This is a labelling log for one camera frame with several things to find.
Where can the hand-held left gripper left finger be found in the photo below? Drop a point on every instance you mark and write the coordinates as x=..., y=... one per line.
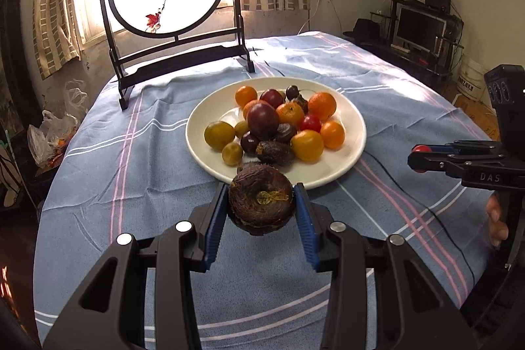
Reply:
x=213, y=227

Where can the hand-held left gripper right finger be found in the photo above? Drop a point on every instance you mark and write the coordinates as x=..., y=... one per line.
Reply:
x=305, y=227

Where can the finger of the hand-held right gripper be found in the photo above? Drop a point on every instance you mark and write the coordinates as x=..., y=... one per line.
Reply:
x=434, y=162
x=443, y=148

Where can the wrinkled brown passion fruit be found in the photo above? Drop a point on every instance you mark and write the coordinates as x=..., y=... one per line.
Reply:
x=261, y=206

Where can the white round plate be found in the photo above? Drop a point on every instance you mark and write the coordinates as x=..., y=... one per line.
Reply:
x=344, y=161

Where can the person's right hand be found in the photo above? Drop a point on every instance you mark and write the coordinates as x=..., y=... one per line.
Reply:
x=497, y=221

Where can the cardboard box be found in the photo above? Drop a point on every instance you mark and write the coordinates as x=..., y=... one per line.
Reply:
x=471, y=110

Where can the white plastic bucket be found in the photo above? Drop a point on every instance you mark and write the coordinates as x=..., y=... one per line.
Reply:
x=472, y=81

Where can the wrinkled dark passion fruit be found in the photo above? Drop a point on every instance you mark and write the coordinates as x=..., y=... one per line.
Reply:
x=275, y=153

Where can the yellow orange round fruit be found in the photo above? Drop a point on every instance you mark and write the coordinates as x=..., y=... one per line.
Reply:
x=307, y=145

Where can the black media stand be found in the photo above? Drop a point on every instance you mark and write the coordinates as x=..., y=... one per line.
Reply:
x=414, y=63

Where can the blue striped tablecloth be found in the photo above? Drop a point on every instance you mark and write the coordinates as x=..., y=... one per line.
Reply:
x=143, y=169

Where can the small dark round fruit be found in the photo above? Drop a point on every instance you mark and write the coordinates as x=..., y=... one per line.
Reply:
x=292, y=91
x=248, y=143

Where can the large green plum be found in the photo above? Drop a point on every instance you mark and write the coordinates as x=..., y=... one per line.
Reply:
x=219, y=134

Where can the glossy brown chestnut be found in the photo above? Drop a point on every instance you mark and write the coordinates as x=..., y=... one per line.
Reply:
x=286, y=132

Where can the small smooth orange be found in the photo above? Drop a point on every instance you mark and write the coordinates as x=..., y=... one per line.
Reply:
x=246, y=95
x=332, y=134

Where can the bumpy orange tangerine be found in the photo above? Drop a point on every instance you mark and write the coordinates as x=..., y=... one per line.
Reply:
x=251, y=106
x=290, y=115

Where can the purple passion fruit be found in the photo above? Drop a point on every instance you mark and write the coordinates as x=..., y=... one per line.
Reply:
x=261, y=119

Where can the black computer monitor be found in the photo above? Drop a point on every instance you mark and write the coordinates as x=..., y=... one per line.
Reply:
x=419, y=28

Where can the large smooth orange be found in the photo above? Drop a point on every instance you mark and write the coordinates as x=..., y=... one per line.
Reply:
x=322, y=106

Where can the small wrinkled dark fruit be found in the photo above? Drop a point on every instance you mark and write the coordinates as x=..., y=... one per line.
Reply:
x=302, y=105

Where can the dark red plum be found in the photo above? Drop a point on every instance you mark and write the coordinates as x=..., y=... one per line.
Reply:
x=271, y=98

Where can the black hat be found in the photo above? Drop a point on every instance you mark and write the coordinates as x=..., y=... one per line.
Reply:
x=363, y=31

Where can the round bird painting table screen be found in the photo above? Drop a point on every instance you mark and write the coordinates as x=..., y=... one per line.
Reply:
x=176, y=63

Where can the white plastic bag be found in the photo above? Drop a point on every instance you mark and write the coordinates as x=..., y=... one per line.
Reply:
x=47, y=141

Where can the clear plastic bag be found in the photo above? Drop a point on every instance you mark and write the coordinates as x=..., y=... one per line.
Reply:
x=76, y=93

